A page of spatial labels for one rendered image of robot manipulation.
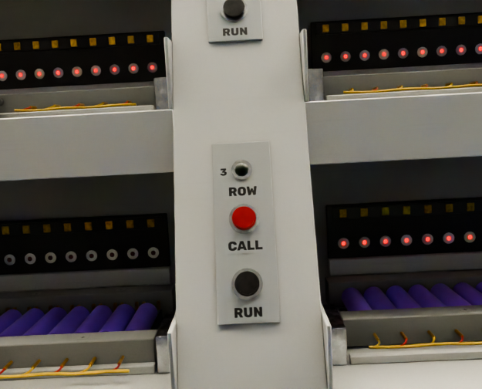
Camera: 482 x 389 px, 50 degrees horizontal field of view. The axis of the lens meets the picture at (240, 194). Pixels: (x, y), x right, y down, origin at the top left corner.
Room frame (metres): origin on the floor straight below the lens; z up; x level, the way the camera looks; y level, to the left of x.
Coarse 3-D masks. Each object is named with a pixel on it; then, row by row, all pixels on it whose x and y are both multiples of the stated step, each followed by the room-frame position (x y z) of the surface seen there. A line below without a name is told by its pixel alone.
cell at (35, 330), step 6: (48, 312) 0.47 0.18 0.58; (54, 312) 0.46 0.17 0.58; (60, 312) 0.47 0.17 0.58; (42, 318) 0.45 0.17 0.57; (48, 318) 0.45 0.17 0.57; (54, 318) 0.45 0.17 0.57; (60, 318) 0.46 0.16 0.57; (36, 324) 0.44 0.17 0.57; (42, 324) 0.44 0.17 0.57; (48, 324) 0.44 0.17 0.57; (54, 324) 0.45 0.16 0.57; (30, 330) 0.42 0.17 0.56; (36, 330) 0.42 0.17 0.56; (42, 330) 0.43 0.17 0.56; (48, 330) 0.44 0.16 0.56
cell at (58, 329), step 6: (78, 306) 0.47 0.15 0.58; (72, 312) 0.46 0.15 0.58; (78, 312) 0.46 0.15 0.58; (84, 312) 0.47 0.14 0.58; (66, 318) 0.45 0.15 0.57; (72, 318) 0.45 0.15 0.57; (78, 318) 0.45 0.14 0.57; (84, 318) 0.46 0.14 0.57; (60, 324) 0.43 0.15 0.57; (66, 324) 0.43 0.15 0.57; (72, 324) 0.44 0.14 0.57; (78, 324) 0.45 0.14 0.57; (54, 330) 0.42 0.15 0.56; (60, 330) 0.42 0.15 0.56; (66, 330) 0.43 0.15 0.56; (72, 330) 0.44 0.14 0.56
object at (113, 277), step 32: (0, 288) 0.51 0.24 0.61; (32, 288) 0.51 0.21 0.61; (64, 288) 0.51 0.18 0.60; (160, 352) 0.38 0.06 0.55; (0, 384) 0.38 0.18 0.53; (32, 384) 0.38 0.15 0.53; (64, 384) 0.38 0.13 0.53; (96, 384) 0.38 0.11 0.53; (128, 384) 0.37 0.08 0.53; (160, 384) 0.37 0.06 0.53
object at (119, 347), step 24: (24, 336) 0.40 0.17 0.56; (48, 336) 0.40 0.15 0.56; (72, 336) 0.40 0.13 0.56; (96, 336) 0.40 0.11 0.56; (120, 336) 0.39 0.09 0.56; (144, 336) 0.39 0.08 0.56; (0, 360) 0.39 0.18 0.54; (24, 360) 0.39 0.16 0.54; (48, 360) 0.39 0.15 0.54; (72, 360) 0.39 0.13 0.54; (96, 360) 0.39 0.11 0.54; (120, 360) 0.38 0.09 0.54; (144, 360) 0.39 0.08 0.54
